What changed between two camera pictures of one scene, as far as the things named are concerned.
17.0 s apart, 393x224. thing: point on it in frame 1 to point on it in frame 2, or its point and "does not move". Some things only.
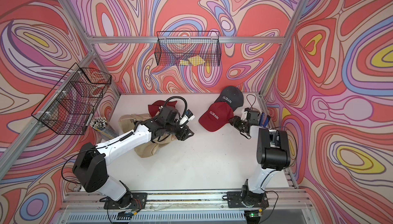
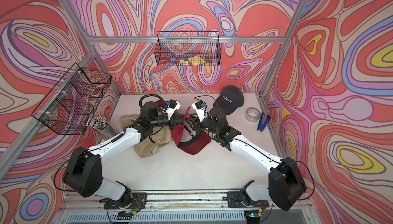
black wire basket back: (188, 48) does not move
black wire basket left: (74, 102) does not move
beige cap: (126, 122) does not move
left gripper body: (181, 133) to (163, 123)
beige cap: (166, 139) does not move
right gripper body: (239, 124) to (205, 125)
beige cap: (149, 149) does not move
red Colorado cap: (216, 117) to (188, 136)
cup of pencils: (105, 130) does not move
